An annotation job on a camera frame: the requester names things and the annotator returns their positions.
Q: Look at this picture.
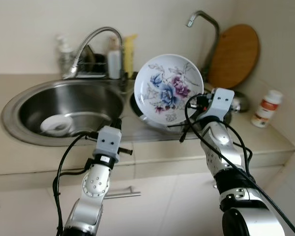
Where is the white floral plate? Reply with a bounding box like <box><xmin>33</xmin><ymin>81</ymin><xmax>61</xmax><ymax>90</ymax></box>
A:
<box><xmin>134</xmin><ymin>54</ymin><xmax>205</xmax><ymax>124</ymax></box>

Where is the beige kitchen cabinet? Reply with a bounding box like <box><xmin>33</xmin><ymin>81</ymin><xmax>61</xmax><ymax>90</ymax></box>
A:
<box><xmin>0</xmin><ymin>165</ymin><xmax>287</xmax><ymax>236</ymax></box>

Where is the round stainless steel sink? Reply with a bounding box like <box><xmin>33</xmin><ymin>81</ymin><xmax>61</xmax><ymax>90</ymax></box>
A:
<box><xmin>1</xmin><ymin>79</ymin><xmax>126</xmax><ymax>147</ymax></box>

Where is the small stainless sink basin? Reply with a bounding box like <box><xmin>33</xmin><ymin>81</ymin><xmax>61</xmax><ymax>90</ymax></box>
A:
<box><xmin>129</xmin><ymin>88</ymin><xmax>249</xmax><ymax>131</ymax></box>

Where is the round wooden cutting board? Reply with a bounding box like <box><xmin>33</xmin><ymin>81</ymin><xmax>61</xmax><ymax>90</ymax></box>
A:
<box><xmin>206</xmin><ymin>24</ymin><xmax>260</xmax><ymax>89</ymax></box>

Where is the plain white bottle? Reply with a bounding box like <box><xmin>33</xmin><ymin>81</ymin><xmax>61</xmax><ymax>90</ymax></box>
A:
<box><xmin>107</xmin><ymin>37</ymin><xmax>122</xmax><ymax>79</ymax></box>

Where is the white shallow bowl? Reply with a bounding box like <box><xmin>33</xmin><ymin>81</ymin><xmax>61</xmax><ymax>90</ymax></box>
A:
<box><xmin>39</xmin><ymin>116</ymin><xmax>73</xmax><ymax>137</ymax></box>

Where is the white bottle red label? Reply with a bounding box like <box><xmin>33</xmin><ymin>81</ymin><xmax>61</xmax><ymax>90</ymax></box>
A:
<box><xmin>251</xmin><ymin>90</ymin><xmax>284</xmax><ymax>128</ymax></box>

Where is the yellow bottle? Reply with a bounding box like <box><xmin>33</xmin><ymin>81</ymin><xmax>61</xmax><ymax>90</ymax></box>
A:
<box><xmin>122</xmin><ymin>33</ymin><xmax>138</xmax><ymax>78</ymax></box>

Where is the dark gooseneck faucet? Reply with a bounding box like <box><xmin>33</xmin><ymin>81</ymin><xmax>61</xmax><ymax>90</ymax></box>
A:
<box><xmin>187</xmin><ymin>11</ymin><xmax>221</xmax><ymax>84</ymax></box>

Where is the clear soap dispenser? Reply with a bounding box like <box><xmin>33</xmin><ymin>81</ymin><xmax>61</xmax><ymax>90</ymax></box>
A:
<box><xmin>57</xmin><ymin>34</ymin><xmax>75</xmax><ymax>77</ymax></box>

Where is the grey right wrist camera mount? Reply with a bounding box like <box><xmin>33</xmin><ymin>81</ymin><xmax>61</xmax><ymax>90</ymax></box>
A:
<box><xmin>206</xmin><ymin>88</ymin><xmax>235</xmax><ymax>121</ymax></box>

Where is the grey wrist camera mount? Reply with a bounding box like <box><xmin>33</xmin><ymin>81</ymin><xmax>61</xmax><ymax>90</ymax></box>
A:
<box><xmin>206</xmin><ymin>88</ymin><xmax>235</xmax><ymax>121</ymax></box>
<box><xmin>97</xmin><ymin>125</ymin><xmax>122</xmax><ymax>163</ymax></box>

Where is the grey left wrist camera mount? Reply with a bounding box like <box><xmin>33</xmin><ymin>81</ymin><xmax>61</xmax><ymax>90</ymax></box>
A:
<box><xmin>97</xmin><ymin>125</ymin><xmax>122</xmax><ymax>163</ymax></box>

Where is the black wire sink rack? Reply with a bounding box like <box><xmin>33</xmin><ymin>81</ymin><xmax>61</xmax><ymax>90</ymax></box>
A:
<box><xmin>76</xmin><ymin>44</ymin><xmax>109</xmax><ymax>79</ymax></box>

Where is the metal cabinet bar handle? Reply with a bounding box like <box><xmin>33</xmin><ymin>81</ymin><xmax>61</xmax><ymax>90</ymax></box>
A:
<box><xmin>104</xmin><ymin>186</ymin><xmax>142</xmax><ymax>200</ymax></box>

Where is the flexible metal hose faucet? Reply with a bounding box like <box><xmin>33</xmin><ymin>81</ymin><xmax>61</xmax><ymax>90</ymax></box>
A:
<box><xmin>63</xmin><ymin>27</ymin><xmax>124</xmax><ymax>80</ymax></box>

